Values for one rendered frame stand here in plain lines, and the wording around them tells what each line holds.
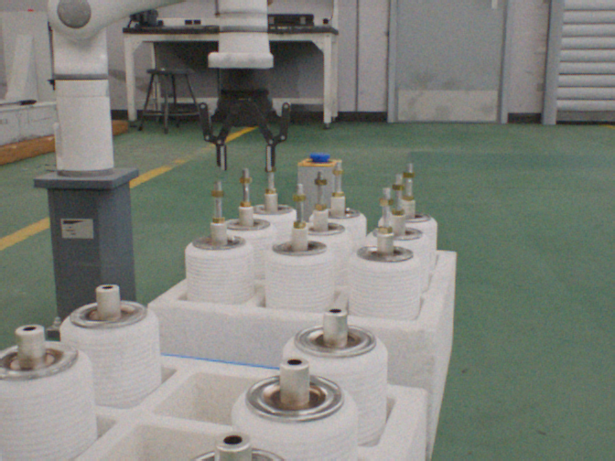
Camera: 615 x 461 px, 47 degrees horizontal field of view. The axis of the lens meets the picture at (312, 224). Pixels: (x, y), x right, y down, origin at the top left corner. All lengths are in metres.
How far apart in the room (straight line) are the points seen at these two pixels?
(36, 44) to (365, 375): 4.26
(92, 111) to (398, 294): 0.67
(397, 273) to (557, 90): 5.39
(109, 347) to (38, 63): 4.10
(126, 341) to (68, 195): 0.66
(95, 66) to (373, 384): 0.87
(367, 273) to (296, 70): 5.37
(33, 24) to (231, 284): 3.89
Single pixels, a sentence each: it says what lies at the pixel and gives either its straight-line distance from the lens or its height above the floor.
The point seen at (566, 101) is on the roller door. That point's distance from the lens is 6.29.
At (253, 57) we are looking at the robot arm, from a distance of 1.02.
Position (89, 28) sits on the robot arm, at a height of 0.56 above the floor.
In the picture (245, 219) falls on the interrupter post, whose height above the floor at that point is 0.26.
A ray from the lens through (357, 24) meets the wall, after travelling 6.20.
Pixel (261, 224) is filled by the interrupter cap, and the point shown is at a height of 0.25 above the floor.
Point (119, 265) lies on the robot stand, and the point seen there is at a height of 0.13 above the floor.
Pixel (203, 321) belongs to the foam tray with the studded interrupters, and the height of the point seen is 0.16.
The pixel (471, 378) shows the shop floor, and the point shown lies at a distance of 1.21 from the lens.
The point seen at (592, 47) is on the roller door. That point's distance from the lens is 6.32.
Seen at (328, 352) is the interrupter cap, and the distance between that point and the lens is 0.63.
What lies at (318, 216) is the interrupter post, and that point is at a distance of 1.07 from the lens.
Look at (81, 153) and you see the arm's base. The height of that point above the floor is 0.34.
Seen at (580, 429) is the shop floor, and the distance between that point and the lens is 1.10.
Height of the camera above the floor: 0.50
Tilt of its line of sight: 13 degrees down
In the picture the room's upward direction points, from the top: straight up
